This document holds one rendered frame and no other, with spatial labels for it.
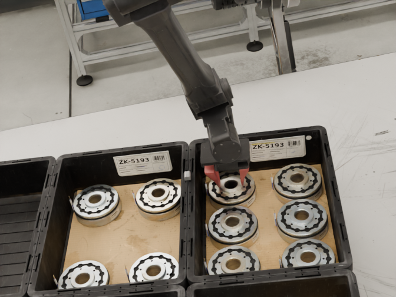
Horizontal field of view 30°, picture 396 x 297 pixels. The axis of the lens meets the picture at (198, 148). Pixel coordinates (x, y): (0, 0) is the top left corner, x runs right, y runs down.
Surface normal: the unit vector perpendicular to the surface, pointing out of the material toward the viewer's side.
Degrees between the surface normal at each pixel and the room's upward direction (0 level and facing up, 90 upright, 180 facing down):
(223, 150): 90
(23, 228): 0
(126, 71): 0
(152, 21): 115
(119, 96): 0
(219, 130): 14
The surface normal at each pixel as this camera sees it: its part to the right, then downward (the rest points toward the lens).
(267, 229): -0.15, -0.75
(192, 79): 0.27, 0.87
